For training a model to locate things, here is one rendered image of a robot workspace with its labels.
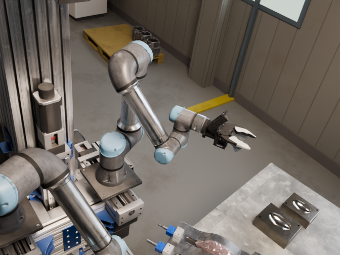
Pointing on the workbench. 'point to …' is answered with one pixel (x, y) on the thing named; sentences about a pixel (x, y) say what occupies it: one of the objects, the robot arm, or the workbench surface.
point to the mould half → (180, 247)
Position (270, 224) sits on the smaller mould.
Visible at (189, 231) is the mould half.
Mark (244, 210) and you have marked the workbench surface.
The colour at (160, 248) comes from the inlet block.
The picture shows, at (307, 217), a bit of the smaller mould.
